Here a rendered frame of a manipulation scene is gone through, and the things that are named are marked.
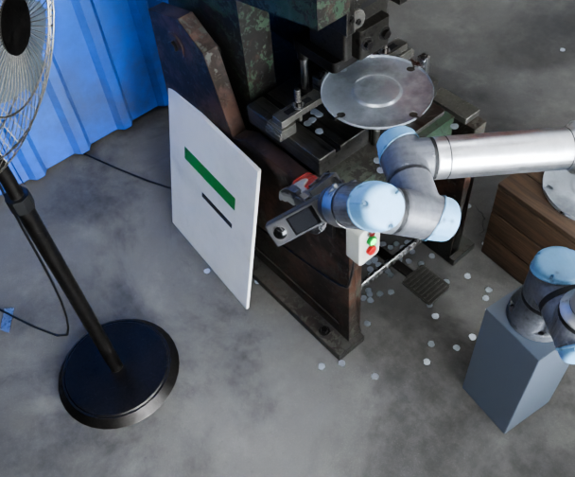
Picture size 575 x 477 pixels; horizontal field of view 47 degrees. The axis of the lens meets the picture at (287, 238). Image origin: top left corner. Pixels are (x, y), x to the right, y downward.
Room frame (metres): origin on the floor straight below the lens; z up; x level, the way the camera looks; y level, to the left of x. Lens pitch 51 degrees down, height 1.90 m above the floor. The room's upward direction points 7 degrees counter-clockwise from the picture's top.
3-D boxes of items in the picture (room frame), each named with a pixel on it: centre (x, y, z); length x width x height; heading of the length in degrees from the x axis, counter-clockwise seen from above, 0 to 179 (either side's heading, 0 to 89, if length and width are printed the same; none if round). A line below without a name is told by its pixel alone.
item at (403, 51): (1.54, -0.34, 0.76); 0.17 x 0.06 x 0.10; 125
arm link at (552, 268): (0.81, -0.60, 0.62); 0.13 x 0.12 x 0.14; 2
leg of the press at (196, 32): (1.40, 0.10, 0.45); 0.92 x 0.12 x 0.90; 35
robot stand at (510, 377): (0.82, -0.60, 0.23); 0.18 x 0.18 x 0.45; 28
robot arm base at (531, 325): (0.82, -0.60, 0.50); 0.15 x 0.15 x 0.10
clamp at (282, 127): (1.35, -0.06, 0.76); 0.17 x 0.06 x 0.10; 125
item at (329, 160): (1.44, -0.20, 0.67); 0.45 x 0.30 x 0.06; 125
